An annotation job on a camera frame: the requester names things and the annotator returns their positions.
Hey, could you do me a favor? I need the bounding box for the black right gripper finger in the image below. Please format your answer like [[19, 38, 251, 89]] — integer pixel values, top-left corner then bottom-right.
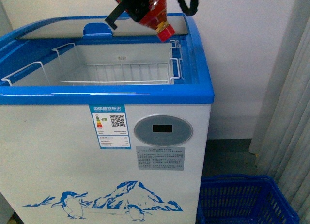
[[105, 0, 149, 30]]

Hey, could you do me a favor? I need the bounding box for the blue yellow drink bottle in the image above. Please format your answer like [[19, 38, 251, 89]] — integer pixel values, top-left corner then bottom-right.
[[117, 0, 175, 42]]

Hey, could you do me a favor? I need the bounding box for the glass sliding freezer lid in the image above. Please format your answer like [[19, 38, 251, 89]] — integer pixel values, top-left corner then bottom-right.
[[18, 12, 188, 40]]

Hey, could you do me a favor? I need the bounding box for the blue energy label sticker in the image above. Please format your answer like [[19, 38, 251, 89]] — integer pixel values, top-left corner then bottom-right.
[[89, 104, 131, 150]]

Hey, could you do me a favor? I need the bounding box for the white blue chest freezer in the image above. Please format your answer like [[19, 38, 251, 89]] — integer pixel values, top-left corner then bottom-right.
[[0, 14, 214, 224]]

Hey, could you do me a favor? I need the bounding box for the grey oval control panel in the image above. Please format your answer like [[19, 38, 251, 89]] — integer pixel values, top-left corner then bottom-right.
[[134, 115, 193, 146]]

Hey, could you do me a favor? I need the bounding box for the grey instruction sticker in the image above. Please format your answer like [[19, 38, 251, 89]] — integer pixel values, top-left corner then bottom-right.
[[136, 146, 185, 171]]

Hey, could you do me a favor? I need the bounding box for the white vertical curtain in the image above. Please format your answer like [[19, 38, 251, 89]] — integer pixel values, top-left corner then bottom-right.
[[249, 0, 310, 224]]

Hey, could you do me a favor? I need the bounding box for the blue plastic shopping basket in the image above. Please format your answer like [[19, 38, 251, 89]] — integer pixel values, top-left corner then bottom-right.
[[196, 175, 300, 224]]

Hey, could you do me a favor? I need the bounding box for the black cable loop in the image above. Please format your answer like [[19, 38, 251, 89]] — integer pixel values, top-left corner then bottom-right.
[[174, 0, 199, 16]]

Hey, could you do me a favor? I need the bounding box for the white wire freezer basket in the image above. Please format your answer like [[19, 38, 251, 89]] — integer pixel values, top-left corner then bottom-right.
[[0, 40, 182, 86]]

